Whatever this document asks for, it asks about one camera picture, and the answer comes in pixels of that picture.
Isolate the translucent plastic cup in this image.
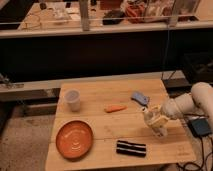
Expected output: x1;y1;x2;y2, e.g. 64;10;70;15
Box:
64;90;81;112

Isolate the red tool on bench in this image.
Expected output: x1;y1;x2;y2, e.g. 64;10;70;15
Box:
125;4;145;23

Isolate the clear plastic bottle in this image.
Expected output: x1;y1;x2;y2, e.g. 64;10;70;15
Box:
141;107;168;137

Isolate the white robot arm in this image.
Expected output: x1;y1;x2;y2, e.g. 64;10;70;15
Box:
149;82;213;128

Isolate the dark blue power box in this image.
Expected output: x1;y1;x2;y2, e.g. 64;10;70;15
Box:
187;118;212;137

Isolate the orange toy carrot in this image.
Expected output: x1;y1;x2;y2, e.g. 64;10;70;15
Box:
104;105;127;113

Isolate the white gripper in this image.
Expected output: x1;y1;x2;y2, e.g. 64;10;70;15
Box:
150;99;178;127

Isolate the black bag on bench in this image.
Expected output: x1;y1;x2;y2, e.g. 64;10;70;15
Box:
102;10;124;25

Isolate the orange plate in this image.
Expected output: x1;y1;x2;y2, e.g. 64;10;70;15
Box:
56;120;93;160

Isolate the blue cloth toy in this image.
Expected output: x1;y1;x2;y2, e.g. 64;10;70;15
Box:
131;92;150;106

